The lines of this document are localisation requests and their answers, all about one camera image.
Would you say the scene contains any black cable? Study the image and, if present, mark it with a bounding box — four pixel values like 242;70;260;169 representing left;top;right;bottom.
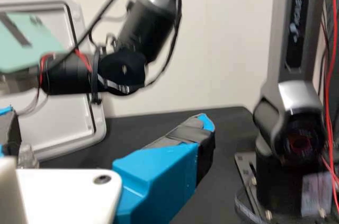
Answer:
65;0;139;57

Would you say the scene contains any right wrist camera phone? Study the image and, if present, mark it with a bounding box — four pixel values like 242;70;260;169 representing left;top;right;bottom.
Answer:
0;12;67;74

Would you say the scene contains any clear flask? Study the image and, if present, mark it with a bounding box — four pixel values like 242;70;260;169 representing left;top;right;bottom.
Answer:
16;143;40;169

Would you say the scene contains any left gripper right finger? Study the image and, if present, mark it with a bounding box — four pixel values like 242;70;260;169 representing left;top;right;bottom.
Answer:
112;113;216;224

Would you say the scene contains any incubator door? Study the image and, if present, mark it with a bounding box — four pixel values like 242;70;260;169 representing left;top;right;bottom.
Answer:
0;0;108;162

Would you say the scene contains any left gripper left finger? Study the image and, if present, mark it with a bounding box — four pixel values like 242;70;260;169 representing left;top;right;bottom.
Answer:
0;105;22;157

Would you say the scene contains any black mounting plate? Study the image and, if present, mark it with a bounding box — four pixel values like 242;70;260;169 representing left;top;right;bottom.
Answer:
234;151;339;224

